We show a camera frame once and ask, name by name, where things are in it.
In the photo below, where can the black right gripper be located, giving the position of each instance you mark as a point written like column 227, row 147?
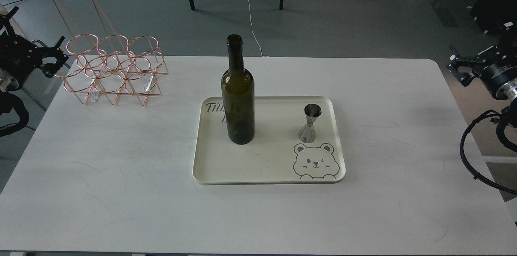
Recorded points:
column 496, row 62

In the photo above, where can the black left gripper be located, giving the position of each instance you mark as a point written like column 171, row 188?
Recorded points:
column 17, row 52

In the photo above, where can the silver steel jigger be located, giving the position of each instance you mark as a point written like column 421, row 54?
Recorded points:
column 307, row 133

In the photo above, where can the dark green wine bottle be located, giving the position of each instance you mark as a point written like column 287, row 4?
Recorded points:
column 237, row 87

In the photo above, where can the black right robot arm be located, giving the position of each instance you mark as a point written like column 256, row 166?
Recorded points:
column 501, row 89

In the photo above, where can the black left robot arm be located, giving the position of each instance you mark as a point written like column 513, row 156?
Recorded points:
column 14, row 80

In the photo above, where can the black equipment case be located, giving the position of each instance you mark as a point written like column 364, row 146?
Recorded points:
column 504, row 10

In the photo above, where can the cream bear serving tray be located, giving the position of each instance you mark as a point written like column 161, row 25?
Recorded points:
column 275, row 155

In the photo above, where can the copper wire bottle rack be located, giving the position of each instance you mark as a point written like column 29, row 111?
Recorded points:
column 108, row 64

